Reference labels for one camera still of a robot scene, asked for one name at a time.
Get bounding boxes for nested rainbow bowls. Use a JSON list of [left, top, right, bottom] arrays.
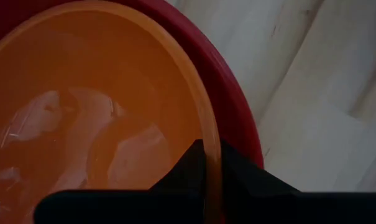
[[0, 0, 265, 170]]

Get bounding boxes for orange plastic bowl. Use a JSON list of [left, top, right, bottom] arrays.
[[0, 0, 223, 224]]

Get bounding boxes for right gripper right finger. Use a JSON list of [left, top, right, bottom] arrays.
[[221, 139, 376, 224]]

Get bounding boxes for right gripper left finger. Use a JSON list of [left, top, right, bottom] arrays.
[[34, 139, 206, 224]]

